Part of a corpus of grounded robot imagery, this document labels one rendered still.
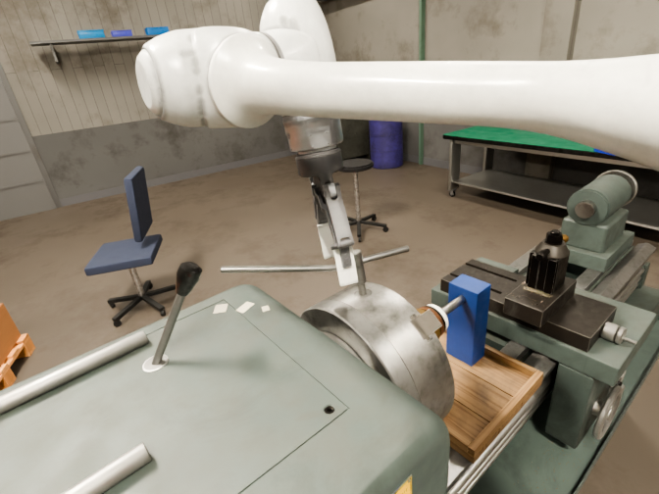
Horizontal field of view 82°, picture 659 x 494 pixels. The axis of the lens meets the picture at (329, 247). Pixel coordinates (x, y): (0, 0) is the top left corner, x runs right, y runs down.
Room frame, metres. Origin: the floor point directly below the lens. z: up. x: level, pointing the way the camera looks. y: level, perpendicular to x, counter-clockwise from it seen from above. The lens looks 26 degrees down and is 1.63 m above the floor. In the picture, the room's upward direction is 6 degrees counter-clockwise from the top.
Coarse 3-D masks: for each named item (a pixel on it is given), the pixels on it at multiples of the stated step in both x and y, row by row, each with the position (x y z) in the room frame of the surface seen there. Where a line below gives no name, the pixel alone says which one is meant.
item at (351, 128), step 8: (344, 120) 6.59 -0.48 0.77; (352, 120) 6.66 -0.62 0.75; (360, 120) 6.73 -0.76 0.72; (344, 128) 6.59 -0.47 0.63; (352, 128) 6.66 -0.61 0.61; (360, 128) 6.72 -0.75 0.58; (368, 128) 6.80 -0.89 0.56; (344, 136) 6.58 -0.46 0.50; (352, 136) 6.64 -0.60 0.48; (360, 136) 6.72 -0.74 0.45; (368, 136) 6.79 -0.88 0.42; (336, 144) 6.51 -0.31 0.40; (344, 144) 6.58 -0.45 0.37; (352, 144) 6.65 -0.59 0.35; (360, 144) 6.72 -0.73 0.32; (368, 144) 6.79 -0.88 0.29; (344, 152) 6.57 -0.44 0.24; (352, 152) 6.64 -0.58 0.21; (360, 152) 6.71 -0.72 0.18; (368, 152) 6.78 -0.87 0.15
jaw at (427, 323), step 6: (426, 312) 0.57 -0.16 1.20; (414, 318) 0.54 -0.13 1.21; (420, 318) 0.55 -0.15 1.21; (426, 318) 0.56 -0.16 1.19; (432, 318) 0.57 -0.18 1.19; (414, 324) 0.53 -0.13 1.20; (420, 324) 0.53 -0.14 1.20; (426, 324) 0.54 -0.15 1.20; (432, 324) 0.55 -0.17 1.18; (438, 324) 0.56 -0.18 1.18; (420, 330) 0.53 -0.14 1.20; (426, 330) 0.53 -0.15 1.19; (432, 330) 0.54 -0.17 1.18; (426, 336) 0.52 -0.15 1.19
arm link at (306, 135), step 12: (288, 120) 0.60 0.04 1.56; (300, 120) 0.58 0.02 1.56; (312, 120) 0.58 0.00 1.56; (324, 120) 0.59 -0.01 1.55; (336, 120) 0.60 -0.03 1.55; (288, 132) 0.60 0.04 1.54; (300, 132) 0.59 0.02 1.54; (312, 132) 0.58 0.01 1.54; (324, 132) 0.59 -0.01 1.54; (336, 132) 0.60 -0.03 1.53; (300, 144) 0.59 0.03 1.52; (312, 144) 0.58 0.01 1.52; (324, 144) 0.58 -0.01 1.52
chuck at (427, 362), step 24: (384, 288) 0.61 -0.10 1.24; (360, 312) 0.54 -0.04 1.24; (384, 312) 0.54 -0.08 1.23; (408, 312) 0.55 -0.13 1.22; (408, 336) 0.50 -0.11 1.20; (432, 336) 0.52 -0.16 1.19; (408, 360) 0.47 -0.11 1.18; (432, 360) 0.49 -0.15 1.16; (432, 384) 0.46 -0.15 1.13; (432, 408) 0.45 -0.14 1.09
